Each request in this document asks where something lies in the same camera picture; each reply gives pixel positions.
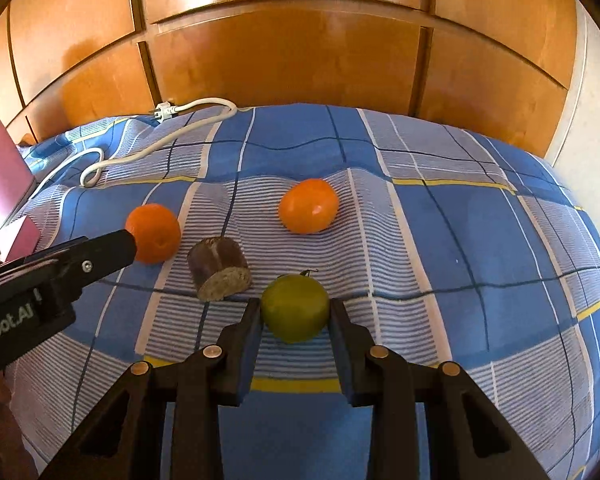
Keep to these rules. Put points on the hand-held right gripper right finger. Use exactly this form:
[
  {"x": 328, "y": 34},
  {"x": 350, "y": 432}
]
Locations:
[{"x": 341, "y": 360}]

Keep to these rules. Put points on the wooden wardrobe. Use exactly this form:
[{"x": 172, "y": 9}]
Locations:
[{"x": 280, "y": 60}]

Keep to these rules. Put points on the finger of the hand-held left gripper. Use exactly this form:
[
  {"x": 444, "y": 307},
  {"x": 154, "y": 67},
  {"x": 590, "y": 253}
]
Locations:
[{"x": 105, "y": 255}]

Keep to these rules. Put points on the orange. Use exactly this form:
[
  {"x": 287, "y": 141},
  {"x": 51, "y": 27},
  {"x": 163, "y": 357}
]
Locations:
[
  {"x": 309, "y": 206},
  {"x": 153, "y": 233}
]

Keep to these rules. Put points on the piece of brown bread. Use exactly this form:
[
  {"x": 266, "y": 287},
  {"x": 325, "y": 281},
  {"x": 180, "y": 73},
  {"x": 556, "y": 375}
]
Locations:
[{"x": 219, "y": 270}]

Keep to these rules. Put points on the blue checked tablecloth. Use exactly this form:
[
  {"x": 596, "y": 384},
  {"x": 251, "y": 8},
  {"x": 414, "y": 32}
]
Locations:
[{"x": 455, "y": 220}]

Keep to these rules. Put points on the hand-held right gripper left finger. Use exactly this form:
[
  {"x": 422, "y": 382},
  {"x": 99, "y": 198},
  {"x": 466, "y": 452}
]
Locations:
[{"x": 250, "y": 355}]

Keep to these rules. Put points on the green tomato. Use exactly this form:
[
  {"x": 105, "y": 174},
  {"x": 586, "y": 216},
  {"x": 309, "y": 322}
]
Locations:
[{"x": 295, "y": 307}]

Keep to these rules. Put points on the pink electric kettle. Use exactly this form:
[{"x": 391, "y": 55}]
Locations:
[{"x": 0, "y": 170}]

